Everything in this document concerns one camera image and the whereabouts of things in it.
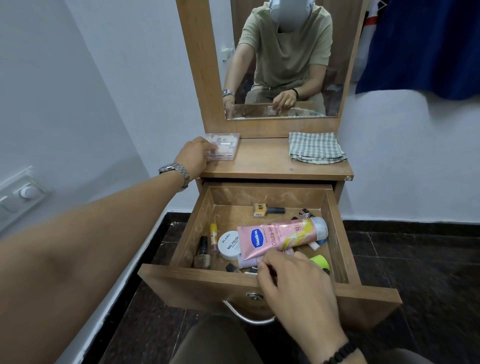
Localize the person's left hand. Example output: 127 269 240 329
173 136 219 181

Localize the person's right hand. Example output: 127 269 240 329
256 249 350 363

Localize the clear plastic cosmetics box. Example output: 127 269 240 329
204 133 240 161

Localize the person's right forearm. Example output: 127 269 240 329
313 347 370 364

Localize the person's left forearm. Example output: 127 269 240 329
0 170 186 364

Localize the small white tube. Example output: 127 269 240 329
237 256 264 269

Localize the silver metal wristwatch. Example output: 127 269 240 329
158 163 190 193

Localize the pink lotion tube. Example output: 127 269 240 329
237 217 329 261

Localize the white round jar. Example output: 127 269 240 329
218 230 242 262

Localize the wooden dressing table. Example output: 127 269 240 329
175 0 370 223

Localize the wooden drawer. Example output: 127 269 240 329
138 181 403 331

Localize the neon green cap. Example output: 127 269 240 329
310 255 331 274

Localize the brown nail polish bottle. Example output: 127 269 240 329
193 235 212 270

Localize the yellow lip balm stick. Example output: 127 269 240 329
209 223 220 256

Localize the yellow nail polish bottle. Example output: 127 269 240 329
253 203 286 218

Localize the green checked cloth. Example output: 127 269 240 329
288 131 348 165

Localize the white hanging garment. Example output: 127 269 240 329
350 0 388 84

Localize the blue hanging cloth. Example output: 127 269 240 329
355 0 480 101

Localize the silver drawer handle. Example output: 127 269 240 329
223 300 277 325

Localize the black bead bracelet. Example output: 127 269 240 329
322 340 359 364

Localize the rectangular wall mirror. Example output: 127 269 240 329
209 0 361 121

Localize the white wall switch panel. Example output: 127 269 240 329
0 166 48 232

